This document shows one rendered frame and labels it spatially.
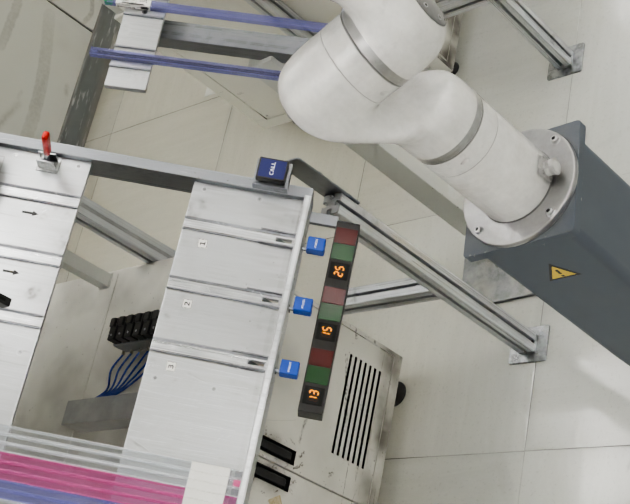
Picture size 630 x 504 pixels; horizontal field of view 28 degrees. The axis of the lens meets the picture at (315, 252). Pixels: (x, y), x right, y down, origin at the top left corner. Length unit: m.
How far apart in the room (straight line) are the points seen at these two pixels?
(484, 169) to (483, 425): 1.01
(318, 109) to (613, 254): 0.53
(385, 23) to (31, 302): 0.83
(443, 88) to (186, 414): 0.67
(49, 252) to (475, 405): 1.00
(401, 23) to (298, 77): 0.15
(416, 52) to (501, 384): 1.22
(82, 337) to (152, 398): 0.65
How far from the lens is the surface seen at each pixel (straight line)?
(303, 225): 2.07
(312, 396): 1.99
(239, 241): 2.08
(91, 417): 2.40
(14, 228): 2.14
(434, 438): 2.69
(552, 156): 1.83
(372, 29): 1.54
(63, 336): 2.68
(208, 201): 2.12
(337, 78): 1.56
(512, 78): 3.05
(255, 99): 3.37
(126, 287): 2.58
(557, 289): 1.94
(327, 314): 2.04
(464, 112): 1.66
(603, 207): 1.87
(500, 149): 1.71
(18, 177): 2.19
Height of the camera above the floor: 1.99
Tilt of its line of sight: 39 degrees down
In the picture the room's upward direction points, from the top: 56 degrees counter-clockwise
